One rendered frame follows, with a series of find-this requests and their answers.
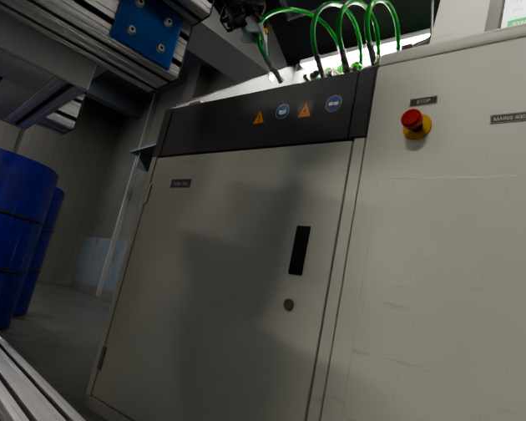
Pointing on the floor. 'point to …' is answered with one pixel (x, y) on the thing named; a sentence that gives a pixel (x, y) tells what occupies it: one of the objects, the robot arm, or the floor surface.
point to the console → (447, 240)
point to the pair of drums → (14, 230)
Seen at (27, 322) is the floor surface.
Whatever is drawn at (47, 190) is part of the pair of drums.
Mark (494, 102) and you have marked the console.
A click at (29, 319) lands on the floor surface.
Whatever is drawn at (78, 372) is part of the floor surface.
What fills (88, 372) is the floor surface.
